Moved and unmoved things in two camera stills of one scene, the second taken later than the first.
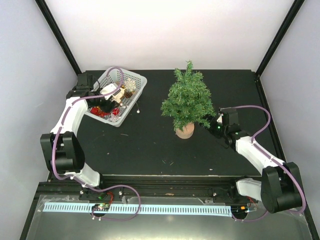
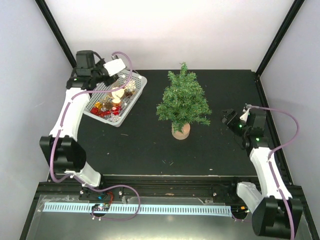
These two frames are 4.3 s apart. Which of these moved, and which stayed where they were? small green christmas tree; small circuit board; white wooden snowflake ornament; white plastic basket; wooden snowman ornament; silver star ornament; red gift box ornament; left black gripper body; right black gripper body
Moved: right black gripper body; left black gripper body; small green christmas tree
Stayed: white plastic basket; white wooden snowflake ornament; red gift box ornament; wooden snowman ornament; silver star ornament; small circuit board
